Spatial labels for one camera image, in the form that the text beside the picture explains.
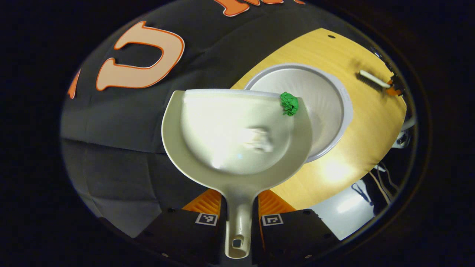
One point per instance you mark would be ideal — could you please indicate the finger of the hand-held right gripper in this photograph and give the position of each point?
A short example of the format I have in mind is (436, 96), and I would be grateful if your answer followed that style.
(396, 86)

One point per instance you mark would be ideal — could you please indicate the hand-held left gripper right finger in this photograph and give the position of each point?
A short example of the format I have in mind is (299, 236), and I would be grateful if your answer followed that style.
(289, 237)

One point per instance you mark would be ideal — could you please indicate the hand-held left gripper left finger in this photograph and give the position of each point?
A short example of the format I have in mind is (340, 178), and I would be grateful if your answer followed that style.
(178, 233)

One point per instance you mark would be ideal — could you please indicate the small white broom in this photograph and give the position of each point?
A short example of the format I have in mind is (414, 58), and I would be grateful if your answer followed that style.
(373, 78)

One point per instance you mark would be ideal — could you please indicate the white ribbed garbage bin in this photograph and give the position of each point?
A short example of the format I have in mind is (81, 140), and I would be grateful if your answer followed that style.
(319, 100)

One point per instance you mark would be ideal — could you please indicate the white paper ball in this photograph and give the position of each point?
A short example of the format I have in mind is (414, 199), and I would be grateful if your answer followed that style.
(259, 140)

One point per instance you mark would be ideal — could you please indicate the green paper ball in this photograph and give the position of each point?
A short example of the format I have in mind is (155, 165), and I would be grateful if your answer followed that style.
(289, 104)

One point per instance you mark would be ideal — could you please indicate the white plastic dustpan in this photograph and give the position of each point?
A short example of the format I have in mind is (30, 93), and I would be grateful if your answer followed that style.
(215, 126)

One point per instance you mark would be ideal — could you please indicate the wooden desktop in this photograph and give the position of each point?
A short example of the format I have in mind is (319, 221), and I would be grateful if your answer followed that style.
(363, 122)

